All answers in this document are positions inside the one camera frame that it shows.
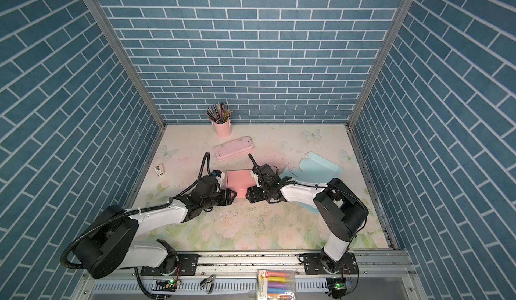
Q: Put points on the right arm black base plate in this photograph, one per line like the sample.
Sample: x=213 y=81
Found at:
x=320 y=263

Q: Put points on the pack of coloured markers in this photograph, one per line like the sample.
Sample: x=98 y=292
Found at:
x=275 y=285

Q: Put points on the right small circuit board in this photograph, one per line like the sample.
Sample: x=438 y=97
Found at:
x=337 y=288

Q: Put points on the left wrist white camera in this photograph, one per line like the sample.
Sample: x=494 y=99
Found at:
x=218 y=174

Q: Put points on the black metal clip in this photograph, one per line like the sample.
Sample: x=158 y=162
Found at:
x=207 y=284

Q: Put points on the pink pencil case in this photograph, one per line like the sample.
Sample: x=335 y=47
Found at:
x=233 y=148

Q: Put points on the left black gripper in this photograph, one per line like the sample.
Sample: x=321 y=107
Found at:
x=226 y=194

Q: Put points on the pink paper box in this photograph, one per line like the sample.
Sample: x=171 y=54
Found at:
x=239 y=181

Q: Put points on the wrist white camera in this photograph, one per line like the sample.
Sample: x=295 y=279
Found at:
x=257 y=177
x=218 y=174

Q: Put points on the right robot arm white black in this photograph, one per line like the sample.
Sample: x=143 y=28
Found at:
x=342 y=211

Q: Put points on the aluminium front rail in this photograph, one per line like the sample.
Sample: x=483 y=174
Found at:
x=371 y=263

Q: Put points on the left small circuit board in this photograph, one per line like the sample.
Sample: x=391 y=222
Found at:
x=166 y=285

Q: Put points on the small white pencil sharpener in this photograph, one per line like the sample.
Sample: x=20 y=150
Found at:
x=159 y=170

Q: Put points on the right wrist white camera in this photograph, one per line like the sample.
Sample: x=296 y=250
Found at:
x=257 y=177

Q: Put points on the pink pencil cup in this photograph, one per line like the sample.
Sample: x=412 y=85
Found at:
x=222 y=129

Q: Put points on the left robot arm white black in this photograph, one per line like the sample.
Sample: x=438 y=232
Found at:
x=110 y=242

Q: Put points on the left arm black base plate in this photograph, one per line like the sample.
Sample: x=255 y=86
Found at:
x=180 y=265

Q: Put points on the light blue paper box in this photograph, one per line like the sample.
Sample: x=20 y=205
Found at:
x=313 y=169

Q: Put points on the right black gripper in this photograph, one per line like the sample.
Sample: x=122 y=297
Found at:
x=252 y=196

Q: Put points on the bundle of coloured pencils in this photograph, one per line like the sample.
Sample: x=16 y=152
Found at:
x=219 y=113

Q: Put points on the small circuit board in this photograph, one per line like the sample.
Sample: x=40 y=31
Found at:
x=166 y=285
x=337 y=288

